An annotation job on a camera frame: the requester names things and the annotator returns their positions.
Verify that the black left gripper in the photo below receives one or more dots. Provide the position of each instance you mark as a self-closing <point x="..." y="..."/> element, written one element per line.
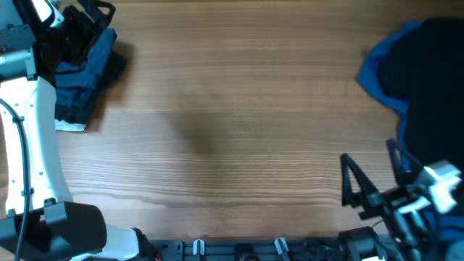
<point x="73" y="14"/>

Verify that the black garment right pile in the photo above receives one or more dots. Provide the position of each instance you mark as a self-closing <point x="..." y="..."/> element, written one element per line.
<point x="435" y="90"/>

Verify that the white grey folded cloth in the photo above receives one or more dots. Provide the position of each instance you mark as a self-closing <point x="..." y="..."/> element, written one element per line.
<point x="61" y="125"/>

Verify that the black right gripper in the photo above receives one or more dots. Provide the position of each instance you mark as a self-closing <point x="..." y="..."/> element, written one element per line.
<point x="390" y="198"/>

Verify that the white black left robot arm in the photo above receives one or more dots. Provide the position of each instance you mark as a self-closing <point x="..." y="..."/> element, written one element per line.
<point x="43" y="222"/>

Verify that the dark blue denim shorts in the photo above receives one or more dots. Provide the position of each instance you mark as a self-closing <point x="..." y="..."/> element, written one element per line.
<point x="77" y="86"/>

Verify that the bright blue garment right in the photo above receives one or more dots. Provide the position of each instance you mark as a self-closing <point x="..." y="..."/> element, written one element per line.
<point x="384" y="79"/>

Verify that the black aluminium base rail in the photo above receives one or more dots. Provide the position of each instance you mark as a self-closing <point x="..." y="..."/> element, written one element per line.
<point x="323" y="249"/>

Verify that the black folded garment left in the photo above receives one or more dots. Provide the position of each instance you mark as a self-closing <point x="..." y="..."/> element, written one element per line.
<point x="113" y="71"/>

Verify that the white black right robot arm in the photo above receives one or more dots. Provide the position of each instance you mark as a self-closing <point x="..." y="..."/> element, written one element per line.
<point x="444" y="240"/>

